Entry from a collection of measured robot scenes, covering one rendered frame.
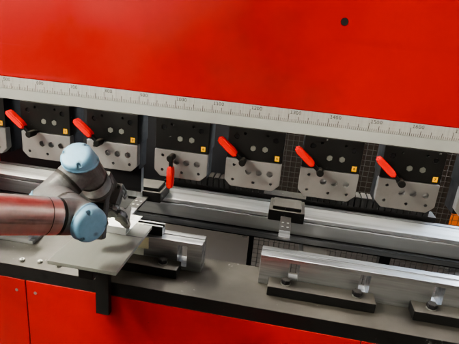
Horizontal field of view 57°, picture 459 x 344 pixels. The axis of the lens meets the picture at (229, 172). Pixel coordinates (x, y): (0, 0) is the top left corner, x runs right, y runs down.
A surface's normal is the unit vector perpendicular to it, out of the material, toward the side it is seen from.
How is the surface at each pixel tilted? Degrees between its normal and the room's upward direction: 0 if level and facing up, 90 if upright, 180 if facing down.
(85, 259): 0
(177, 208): 90
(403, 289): 90
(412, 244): 90
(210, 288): 0
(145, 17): 90
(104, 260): 0
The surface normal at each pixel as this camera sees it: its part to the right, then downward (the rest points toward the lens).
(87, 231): 0.72, 0.29
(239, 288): 0.08, -0.94
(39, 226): 0.64, 0.49
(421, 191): -0.17, 0.31
